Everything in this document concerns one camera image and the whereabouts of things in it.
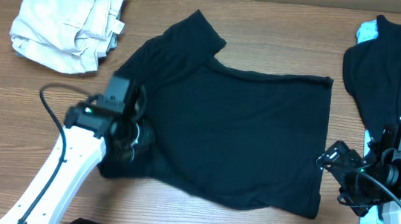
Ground black garment with logo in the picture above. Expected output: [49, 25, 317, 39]
[342, 15, 401, 139]

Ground light blue garment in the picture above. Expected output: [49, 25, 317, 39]
[356, 20, 384, 224]

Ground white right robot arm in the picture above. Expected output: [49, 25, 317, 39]
[316, 141, 401, 224]

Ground black t-shirt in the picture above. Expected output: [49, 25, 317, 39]
[99, 12, 333, 219]

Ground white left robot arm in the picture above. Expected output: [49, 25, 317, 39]
[0, 102, 156, 224]

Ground beige folded trousers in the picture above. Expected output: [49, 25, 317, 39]
[9, 0, 125, 74]

